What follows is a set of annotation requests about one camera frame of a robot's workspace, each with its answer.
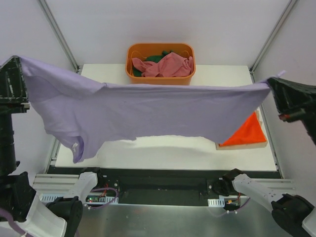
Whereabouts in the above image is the lavender t shirt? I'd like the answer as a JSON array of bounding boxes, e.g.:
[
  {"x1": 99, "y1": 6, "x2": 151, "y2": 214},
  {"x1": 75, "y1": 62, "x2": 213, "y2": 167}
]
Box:
[{"x1": 20, "y1": 57, "x2": 271, "y2": 163}]

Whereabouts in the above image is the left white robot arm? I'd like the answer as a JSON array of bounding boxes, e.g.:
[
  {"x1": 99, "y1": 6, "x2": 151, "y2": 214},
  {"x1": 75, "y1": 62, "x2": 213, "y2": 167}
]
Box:
[{"x1": 0, "y1": 56, "x2": 105, "y2": 237}]

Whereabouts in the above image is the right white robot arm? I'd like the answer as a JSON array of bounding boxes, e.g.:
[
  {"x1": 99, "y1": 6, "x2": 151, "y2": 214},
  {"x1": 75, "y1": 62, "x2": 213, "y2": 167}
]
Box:
[{"x1": 0, "y1": 56, "x2": 316, "y2": 237}]

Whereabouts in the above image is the orange folded t shirt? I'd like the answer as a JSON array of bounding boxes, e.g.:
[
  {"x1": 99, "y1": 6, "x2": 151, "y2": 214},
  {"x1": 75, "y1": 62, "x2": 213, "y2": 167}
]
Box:
[{"x1": 218, "y1": 111, "x2": 267, "y2": 147}]

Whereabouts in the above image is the pink t shirt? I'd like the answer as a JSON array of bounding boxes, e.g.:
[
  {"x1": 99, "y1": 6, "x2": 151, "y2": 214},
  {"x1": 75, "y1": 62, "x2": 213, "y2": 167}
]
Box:
[{"x1": 132, "y1": 52, "x2": 194, "y2": 78}]

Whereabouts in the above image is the orange plastic bin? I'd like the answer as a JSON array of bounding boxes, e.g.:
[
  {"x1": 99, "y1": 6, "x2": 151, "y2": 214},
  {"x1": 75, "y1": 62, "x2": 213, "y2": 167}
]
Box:
[{"x1": 125, "y1": 43, "x2": 196, "y2": 85}]

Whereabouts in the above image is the green t shirt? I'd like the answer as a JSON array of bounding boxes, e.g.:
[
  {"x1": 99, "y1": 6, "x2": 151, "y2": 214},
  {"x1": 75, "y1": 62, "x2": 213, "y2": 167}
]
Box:
[{"x1": 132, "y1": 50, "x2": 172, "y2": 77}]

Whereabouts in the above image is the left aluminium frame post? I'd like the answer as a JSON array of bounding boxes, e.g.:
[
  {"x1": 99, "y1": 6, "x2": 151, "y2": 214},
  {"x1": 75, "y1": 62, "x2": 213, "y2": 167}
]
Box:
[{"x1": 37, "y1": 0, "x2": 81, "y2": 73}]

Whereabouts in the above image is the aluminium frame post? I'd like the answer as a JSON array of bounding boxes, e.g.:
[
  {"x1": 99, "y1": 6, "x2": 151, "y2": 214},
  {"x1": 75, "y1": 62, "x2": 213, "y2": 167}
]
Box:
[
  {"x1": 249, "y1": 0, "x2": 299, "y2": 75},
  {"x1": 37, "y1": 0, "x2": 81, "y2": 73}
]

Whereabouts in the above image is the right aluminium frame post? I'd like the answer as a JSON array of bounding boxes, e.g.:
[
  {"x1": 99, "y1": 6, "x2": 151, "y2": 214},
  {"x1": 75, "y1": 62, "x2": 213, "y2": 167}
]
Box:
[{"x1": 249, "y1": 0, "x2": 299, "y2": 75}]

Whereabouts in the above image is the front aluminium rail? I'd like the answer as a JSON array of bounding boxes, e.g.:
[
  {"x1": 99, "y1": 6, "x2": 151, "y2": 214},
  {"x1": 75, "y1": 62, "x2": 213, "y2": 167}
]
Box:
[{"x1": 33, "y1": 174, "x2": 296, "y2": 195}]

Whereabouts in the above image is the left white cable duct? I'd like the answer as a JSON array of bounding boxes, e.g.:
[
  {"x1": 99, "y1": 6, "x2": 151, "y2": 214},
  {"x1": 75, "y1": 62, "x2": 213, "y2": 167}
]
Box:
[{"x1": 39, "y1": 194, "x2": 119, "y2": 205}]

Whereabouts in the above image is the white cable duct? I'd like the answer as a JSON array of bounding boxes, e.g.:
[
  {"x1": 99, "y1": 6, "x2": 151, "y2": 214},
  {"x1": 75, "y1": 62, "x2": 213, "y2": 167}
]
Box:
[
  {"x1": 207, "y1": 198, "x2": 240, "y2": 208},
  {"x1": 39, "y1": 194, "x2": 119, "y2": 205}
]

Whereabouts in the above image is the right white cable duct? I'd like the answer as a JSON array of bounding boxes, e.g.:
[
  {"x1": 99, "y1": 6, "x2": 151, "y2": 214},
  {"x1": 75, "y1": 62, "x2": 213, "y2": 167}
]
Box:
[{"x1": 207, "y1": 198, "x2": 240, "y2": 208}]

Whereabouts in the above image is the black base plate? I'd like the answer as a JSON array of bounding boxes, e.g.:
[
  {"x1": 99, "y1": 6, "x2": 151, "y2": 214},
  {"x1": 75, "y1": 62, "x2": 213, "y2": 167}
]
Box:
[{"x1": 48, "y1": 166, "x2": 282, "y2": 209}]

